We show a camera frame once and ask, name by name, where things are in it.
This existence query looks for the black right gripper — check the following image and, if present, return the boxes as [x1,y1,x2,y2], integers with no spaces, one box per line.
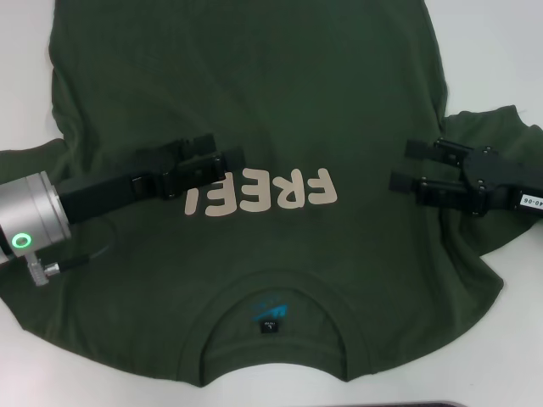
[389,138,543,215]

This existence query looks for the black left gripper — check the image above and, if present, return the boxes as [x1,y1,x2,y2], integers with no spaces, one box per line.
[57,134,246,226]

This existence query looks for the silver cable connector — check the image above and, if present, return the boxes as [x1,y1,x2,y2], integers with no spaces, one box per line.
[27,254,63,281]

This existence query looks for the thin dark wrist cable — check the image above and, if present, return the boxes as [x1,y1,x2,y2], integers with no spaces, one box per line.
[59,222,118,268]

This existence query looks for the dark green FREE T-shirt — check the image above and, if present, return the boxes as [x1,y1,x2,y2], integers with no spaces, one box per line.
[0,0,543,378]

